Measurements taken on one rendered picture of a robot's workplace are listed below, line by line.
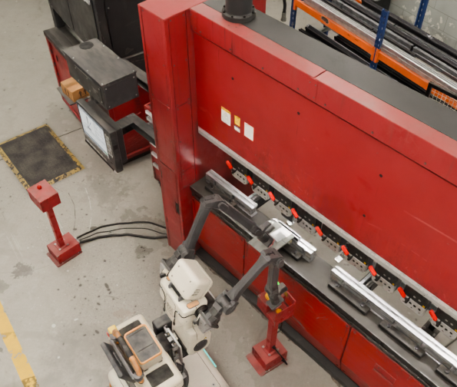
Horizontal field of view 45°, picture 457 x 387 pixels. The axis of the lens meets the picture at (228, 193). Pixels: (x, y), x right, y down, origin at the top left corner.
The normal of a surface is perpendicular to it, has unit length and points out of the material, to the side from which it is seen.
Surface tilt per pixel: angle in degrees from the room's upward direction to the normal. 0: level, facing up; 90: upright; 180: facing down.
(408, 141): 90
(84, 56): 0
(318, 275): 0
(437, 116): 0
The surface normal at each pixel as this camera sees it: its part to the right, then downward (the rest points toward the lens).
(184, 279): -0.61, -0.16
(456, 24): -0.83, 0.41
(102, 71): 0.00, -0.68
